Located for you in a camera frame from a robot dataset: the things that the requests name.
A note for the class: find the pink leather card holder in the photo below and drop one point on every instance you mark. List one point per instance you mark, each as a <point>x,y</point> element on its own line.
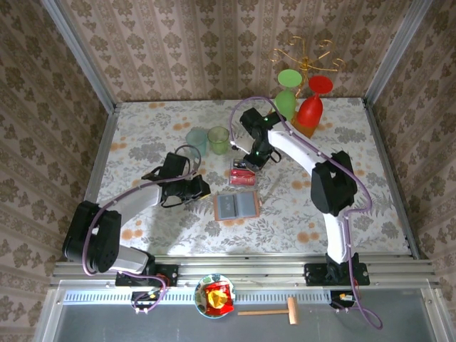
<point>246,206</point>

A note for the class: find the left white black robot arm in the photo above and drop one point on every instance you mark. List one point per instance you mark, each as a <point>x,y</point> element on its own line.
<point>139,201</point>

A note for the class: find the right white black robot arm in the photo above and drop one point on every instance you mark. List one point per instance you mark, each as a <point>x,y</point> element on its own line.
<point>292,146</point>

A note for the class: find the clear acrylic box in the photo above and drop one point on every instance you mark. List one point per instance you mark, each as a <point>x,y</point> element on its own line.
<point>229,162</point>

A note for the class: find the pale green plastic cup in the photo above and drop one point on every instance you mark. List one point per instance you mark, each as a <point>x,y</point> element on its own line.
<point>218,140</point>

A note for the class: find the green plastic wine glass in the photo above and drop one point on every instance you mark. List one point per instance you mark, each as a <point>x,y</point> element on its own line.
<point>288,103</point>

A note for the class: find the gold glass rack wooden base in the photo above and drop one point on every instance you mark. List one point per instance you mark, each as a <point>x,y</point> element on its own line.
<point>308,132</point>

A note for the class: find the pale blue plastic cup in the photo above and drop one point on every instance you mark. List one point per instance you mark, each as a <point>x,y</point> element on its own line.
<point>196,142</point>

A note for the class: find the floral table cover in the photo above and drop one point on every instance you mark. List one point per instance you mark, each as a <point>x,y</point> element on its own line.
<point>213,117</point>

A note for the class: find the red plastic wine glass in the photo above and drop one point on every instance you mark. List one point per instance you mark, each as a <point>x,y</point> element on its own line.
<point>310,110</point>

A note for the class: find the patterned ceramic bowl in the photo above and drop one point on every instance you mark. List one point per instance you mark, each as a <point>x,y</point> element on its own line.
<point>199,295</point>

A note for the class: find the red yellow snack bag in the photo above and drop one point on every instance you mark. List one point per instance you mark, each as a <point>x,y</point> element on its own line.
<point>217,299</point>

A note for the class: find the black connector box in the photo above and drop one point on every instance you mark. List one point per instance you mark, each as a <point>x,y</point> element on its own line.
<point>336,303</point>
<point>142,301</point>

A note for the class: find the perforated metal strip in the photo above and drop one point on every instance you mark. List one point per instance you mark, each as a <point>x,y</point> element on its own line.
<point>107,297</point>

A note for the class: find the grey metal shelf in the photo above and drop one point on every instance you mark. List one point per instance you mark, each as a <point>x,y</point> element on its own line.
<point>142,327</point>

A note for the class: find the small wooden mallet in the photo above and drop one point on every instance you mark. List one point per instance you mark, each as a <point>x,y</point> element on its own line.
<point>293,310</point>

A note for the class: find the aluminium side rail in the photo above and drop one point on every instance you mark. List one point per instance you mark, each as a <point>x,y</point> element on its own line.
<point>391,178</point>
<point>95,178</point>

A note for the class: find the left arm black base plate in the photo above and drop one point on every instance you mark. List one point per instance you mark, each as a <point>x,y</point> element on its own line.
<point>171,272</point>

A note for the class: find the aluminium frame cross rail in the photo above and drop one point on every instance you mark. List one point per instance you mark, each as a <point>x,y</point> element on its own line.
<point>249,272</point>

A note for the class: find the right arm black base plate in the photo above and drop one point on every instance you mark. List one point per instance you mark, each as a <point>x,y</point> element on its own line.
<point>313,274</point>

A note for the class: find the aluminium frame post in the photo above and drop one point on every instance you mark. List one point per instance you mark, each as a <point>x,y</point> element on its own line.
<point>81,53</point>
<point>394,53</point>

